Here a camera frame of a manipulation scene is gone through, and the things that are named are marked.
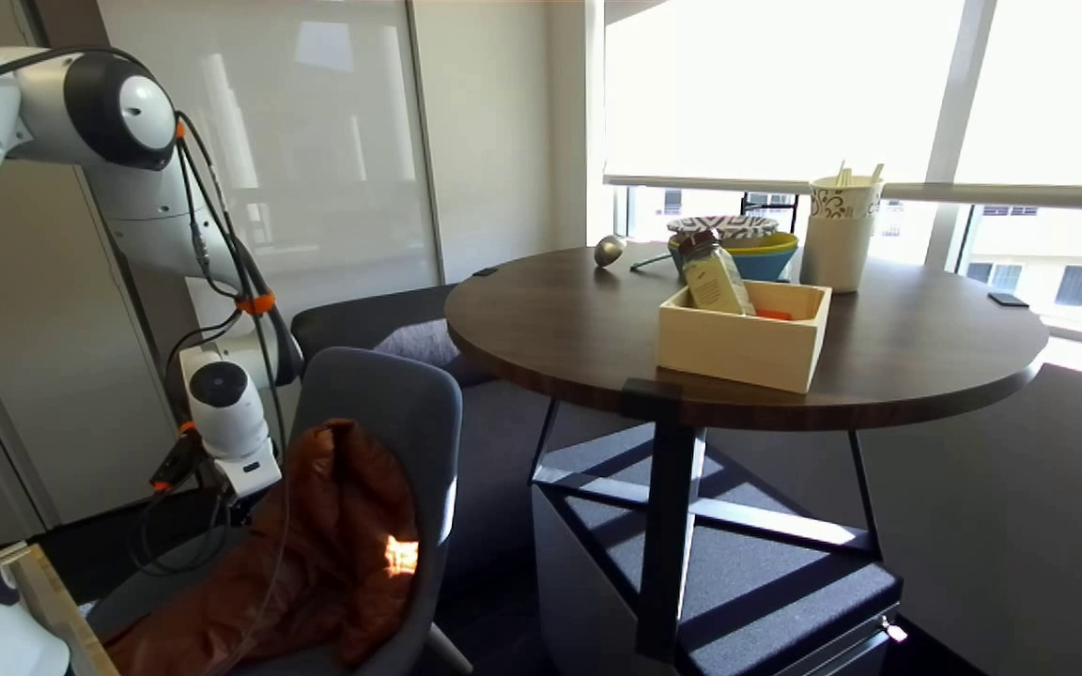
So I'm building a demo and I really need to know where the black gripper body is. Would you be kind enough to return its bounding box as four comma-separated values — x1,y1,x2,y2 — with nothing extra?
149,428,241,516

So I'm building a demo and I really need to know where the orange brown towel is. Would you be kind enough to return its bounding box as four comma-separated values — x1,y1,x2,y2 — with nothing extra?
104,418,423,676

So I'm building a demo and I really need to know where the grey shell chair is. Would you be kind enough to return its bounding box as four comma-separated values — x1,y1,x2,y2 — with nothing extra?
88,345,479,676

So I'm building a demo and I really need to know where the light wooden plank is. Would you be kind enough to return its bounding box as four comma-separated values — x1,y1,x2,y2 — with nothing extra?
0,535,123,676

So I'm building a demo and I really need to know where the dark grey sofa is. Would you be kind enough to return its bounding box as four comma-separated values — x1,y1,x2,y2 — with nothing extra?
858,359,1082,676
288,280,536,390

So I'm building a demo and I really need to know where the grey sofa cushion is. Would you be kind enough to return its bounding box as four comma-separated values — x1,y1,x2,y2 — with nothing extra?
372,316,496,386

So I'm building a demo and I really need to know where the round dark wooden table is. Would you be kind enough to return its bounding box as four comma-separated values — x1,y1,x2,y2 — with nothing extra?
442,240,1052,668

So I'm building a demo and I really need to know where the yellow green packet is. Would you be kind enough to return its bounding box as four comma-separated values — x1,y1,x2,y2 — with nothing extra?
668,231,760,316

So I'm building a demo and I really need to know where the light wooden box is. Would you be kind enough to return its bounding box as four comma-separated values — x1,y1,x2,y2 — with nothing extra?
655,272,835,392

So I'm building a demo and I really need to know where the patterned bowl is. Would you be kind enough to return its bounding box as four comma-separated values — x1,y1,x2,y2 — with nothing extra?
664,210,783,246

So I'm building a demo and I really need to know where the blue bowl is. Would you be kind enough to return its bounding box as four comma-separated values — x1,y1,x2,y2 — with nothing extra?
725,227,803,280

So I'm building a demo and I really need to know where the white paper cup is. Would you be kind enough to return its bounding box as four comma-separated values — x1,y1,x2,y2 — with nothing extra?
799,158,887,294

